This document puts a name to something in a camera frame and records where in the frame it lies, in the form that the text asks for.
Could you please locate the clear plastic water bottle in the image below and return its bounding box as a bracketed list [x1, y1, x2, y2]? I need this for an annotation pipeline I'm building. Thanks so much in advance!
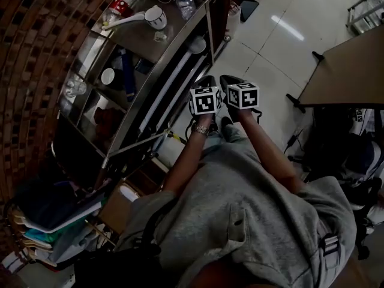
[175, 0, 197, 21]

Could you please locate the silver wristwatch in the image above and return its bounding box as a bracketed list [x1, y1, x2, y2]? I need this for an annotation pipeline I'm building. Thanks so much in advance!
[191, 123, 211, 137]

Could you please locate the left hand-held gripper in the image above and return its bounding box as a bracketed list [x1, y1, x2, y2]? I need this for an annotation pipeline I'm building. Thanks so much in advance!
[188, 75, 226, 116]

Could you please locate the red cloth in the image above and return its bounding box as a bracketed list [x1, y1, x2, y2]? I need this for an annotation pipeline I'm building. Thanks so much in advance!
[93, 106, 125, 138]

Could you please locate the clear drinking glass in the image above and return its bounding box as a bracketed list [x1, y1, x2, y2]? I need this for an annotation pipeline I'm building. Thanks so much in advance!
[64, 74, 88, 100]

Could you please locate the black tablet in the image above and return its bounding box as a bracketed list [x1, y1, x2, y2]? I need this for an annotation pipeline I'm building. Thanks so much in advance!
[239, 0, 260, 23]

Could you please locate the red-label plastic bottle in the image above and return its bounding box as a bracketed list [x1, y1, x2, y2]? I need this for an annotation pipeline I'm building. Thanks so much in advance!
[101, 0, 136, 23]

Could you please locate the brown wooden table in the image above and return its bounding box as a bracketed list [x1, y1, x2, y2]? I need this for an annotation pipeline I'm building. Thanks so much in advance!
[286, 24, 384, 114]

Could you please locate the metal shelf rack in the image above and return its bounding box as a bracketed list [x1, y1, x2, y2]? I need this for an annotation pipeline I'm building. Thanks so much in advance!
[50, 0, 233, 191]

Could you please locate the person's grey shirt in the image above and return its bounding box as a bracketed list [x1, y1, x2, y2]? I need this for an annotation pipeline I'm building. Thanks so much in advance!
[115, 124, 358, 288]

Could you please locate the person's right forearm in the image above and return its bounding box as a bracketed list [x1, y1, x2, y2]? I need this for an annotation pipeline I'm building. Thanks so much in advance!
[236, 109, 307, 195]

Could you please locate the stack of books and folders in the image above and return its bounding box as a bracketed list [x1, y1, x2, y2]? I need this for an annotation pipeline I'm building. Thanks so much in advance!
[11, 190, 106, 270]

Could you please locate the cardboard box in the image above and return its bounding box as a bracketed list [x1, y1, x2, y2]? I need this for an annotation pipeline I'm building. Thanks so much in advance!
[98, 180, 142, 236]

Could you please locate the small white bowl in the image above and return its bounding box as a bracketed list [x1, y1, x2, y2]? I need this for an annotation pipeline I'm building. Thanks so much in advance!
[101, 67, 118, 85]

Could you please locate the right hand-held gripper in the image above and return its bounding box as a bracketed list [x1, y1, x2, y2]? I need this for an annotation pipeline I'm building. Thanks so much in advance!
[220, 74, 260, 111]

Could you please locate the black office chair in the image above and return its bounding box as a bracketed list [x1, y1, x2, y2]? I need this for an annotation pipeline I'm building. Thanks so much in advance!
[299, 106, 384, 261]

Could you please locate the grey metal rack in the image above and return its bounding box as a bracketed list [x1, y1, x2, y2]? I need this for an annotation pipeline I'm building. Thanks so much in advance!
[345, 0, 384, 36]

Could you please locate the person's left forearm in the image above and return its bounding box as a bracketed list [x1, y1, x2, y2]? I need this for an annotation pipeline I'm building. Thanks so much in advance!
[163, 114, 217, 195]

